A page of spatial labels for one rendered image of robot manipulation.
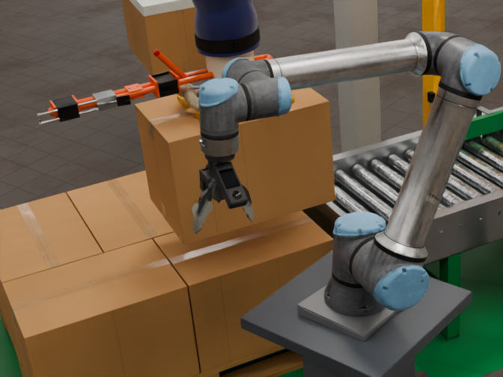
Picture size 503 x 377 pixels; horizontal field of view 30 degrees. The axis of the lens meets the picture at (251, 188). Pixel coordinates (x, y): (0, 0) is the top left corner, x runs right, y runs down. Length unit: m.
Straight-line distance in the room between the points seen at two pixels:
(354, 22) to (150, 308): 1.94
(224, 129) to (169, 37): 2.96
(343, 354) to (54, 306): 1.20
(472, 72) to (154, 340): 1.64
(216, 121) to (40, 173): 3.66
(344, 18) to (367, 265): 2.29
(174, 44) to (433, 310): 2.70
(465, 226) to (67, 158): 2.90
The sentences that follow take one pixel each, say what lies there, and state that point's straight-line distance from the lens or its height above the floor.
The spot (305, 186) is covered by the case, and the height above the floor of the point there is 0.81.
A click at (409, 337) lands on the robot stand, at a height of 0.75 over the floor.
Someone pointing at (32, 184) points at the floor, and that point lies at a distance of 5.62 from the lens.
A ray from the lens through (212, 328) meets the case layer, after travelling 3.54.
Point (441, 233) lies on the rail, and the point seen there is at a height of 0.52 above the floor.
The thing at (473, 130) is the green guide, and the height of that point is 0.59.
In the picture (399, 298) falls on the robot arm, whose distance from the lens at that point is 2.57.
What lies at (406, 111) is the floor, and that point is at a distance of 6.02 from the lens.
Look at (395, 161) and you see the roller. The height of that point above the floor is 0.54.
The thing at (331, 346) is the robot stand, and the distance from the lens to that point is 2.70.
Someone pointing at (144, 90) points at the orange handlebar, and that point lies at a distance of 3.22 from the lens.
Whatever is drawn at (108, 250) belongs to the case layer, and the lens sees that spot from 3.70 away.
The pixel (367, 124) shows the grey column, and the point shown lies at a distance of 4.89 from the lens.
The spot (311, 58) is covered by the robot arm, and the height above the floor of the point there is 1.58.
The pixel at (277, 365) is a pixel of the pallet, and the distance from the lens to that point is 3.83.
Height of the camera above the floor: 2.40
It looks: 28 degrees down
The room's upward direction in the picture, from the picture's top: 6 degrees counter-clockwise
